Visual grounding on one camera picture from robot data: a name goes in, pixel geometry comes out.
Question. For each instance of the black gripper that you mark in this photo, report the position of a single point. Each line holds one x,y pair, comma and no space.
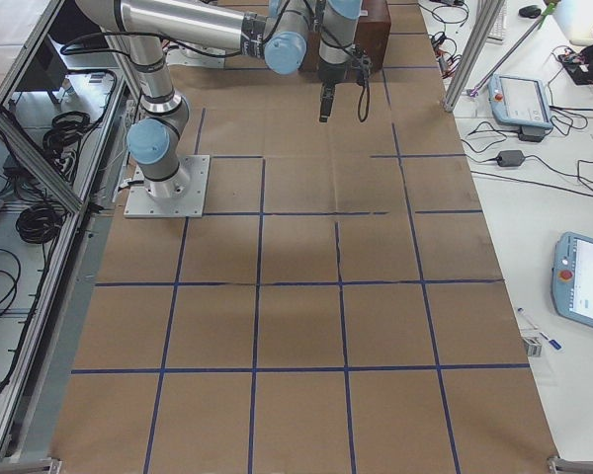
332,74

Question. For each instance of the dark wooden drawer cabinet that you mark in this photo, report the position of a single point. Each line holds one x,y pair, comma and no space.
371,35

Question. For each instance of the blue teach pendant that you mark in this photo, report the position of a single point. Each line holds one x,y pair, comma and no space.
519,101
572,278

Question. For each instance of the black power adapter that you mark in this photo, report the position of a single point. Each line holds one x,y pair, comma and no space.
510,158

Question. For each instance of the brown paper table cover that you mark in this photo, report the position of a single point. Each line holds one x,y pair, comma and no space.
339,308

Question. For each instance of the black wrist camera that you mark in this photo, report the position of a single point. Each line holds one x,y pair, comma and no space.
361,62

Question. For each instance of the aluminium frame post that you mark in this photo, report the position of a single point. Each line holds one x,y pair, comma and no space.
488,13

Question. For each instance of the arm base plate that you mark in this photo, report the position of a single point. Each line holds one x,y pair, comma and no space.
183,195

